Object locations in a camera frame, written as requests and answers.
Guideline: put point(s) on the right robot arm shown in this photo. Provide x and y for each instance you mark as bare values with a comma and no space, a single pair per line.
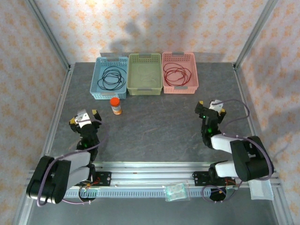
248,159

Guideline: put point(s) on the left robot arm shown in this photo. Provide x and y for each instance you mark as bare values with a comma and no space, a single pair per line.
51,180

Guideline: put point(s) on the orange-capped pill bottle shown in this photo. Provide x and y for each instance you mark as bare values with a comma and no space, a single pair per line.
116,106

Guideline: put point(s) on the blue plastic basket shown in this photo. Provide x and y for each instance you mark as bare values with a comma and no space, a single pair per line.
96,93

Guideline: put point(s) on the pink plastic basket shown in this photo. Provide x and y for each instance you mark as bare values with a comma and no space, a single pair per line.
171,90

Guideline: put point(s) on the green plastic basket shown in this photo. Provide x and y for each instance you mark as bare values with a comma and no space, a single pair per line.
144,91

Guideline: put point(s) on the clear plastic parts bag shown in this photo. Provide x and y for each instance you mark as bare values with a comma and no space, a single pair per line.
175,192

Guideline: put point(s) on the white cloth pouch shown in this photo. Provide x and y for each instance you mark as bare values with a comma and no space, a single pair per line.
261,192

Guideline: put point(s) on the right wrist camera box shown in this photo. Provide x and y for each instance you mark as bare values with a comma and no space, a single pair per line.
215,106

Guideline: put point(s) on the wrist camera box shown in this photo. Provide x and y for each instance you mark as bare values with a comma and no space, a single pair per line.
215,106
82,118

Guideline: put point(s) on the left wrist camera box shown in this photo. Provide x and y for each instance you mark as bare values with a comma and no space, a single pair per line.
82,118

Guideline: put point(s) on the aluminium table side rail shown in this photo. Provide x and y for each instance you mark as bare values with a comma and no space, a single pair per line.
61,98
244,98

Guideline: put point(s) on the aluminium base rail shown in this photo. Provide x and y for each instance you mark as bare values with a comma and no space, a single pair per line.
152,173

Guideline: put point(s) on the aluminium frame post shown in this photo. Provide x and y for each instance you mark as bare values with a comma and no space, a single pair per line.
49,35
254,35

